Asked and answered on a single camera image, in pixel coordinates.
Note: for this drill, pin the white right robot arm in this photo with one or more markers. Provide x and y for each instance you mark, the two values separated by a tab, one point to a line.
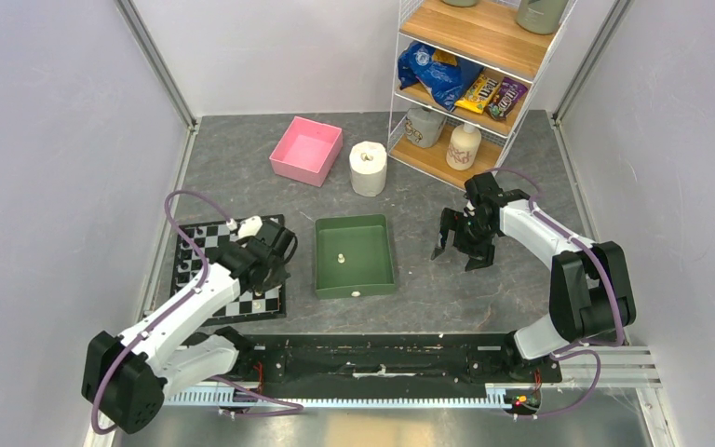
590	299

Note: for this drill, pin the pink plastic box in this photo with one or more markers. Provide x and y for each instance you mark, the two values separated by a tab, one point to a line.
306	151

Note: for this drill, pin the brown candy bag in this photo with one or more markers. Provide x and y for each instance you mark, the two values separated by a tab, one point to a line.
505	99

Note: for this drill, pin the white wire wooden shelf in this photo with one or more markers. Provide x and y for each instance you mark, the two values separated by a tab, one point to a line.
486	33

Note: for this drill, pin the green plastic tray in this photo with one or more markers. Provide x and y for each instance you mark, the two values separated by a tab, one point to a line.
369	264

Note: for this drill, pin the white toilet paper roll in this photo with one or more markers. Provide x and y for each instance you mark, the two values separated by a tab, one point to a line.
368	168

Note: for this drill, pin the grey jug on shelf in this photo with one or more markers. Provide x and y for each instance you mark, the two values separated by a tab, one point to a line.
423	127

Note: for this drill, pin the yellow candy bag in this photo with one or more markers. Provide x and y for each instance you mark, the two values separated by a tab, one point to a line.
478	95

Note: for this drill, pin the black white chessboard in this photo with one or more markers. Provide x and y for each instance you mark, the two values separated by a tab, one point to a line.
248	307

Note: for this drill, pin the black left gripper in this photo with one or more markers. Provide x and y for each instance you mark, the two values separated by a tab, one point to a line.
278	277

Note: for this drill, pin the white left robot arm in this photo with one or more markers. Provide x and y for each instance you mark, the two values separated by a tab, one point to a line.
127	377

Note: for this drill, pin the blue plastic bag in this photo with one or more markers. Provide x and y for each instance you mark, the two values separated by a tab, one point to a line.
445	77

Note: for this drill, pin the cream soap bottle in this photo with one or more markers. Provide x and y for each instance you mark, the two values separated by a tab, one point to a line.
463	146

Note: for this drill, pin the grey green top bottle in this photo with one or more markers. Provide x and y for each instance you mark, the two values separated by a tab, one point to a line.
540	16

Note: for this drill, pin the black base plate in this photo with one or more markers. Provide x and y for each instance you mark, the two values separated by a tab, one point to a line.
384	366

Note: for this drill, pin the white cable duct rail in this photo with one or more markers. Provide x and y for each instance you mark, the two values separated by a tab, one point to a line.
222	396

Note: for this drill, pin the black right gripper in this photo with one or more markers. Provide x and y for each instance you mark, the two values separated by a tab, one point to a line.
481	255

